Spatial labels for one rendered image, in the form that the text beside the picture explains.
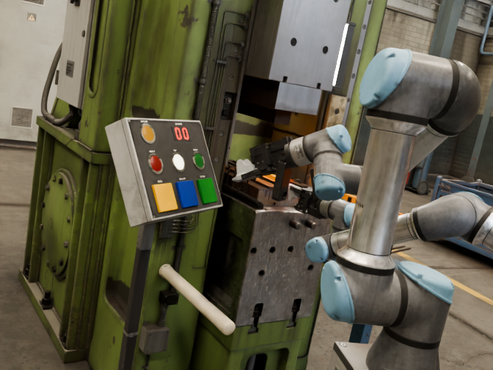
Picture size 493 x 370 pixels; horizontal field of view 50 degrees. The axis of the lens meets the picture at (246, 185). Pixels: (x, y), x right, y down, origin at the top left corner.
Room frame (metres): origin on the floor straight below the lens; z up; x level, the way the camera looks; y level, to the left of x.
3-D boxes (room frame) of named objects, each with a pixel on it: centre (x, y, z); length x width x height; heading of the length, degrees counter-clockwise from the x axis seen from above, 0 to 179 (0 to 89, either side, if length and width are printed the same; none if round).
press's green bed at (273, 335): (2.14, -0.04, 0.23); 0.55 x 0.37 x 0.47; 36
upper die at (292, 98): (2.10, 0.00, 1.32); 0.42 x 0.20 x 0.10; 36
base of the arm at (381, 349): (1.04, -0.40, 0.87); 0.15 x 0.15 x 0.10
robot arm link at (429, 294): (1.04, -0.39, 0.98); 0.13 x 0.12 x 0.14; 102
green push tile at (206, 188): (1.56, 0.12, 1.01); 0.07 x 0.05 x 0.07; 151
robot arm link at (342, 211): (1.69, -0.34, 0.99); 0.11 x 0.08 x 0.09; 36
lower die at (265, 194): (2.10, 0.00, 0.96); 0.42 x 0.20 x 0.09; 36
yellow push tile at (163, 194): (1.39, 0.21, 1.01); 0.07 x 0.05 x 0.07; 151
